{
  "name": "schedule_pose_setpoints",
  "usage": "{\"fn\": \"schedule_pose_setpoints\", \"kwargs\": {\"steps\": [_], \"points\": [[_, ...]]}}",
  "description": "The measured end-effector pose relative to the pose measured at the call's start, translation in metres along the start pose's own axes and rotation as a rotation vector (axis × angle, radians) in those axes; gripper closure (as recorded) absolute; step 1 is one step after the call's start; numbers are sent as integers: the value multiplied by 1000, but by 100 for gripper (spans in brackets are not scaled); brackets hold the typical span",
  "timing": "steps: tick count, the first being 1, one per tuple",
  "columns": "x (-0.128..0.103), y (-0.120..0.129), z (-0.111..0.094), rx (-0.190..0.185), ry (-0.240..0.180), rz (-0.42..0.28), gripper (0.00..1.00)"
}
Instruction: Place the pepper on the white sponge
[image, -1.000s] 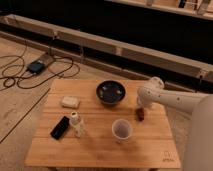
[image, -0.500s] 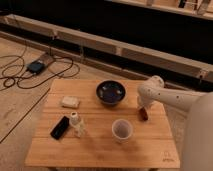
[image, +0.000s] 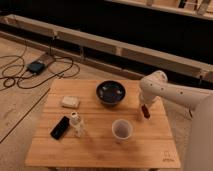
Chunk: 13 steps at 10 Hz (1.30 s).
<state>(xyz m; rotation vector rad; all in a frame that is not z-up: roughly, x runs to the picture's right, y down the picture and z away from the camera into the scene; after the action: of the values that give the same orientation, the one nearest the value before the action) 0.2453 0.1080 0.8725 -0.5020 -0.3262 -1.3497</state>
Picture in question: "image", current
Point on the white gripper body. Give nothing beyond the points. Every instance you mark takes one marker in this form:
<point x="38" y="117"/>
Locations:
<point x="146" y="98"/>

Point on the red pepper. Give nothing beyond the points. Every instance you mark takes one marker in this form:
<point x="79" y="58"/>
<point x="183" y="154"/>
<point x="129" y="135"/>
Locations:
<point x="145" y="111"/>

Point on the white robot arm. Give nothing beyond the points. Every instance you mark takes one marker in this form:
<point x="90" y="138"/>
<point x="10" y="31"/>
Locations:
<point x="199" y="150"/>

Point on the white sponge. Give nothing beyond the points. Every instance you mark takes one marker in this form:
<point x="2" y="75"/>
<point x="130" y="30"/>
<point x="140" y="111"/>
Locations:
<point x="70" y="102"/>

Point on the dark blue bowl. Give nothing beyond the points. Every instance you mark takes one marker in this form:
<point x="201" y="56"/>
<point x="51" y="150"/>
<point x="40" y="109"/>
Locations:
<point x="110" y="92"/>

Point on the clear plastic cup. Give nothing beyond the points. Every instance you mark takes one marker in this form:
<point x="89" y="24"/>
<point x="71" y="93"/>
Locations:
<point x="121" y="130"/>

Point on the wooden table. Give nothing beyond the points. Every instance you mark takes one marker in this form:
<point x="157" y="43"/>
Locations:
<point x="150" y="146"/>

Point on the clear plastic bottle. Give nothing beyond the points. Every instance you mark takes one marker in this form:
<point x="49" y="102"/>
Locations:
<point x="77" y="122"/>

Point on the black rectangular box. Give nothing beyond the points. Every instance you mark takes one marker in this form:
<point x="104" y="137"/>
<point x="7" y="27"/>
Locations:
<point x="60" y="128"/>

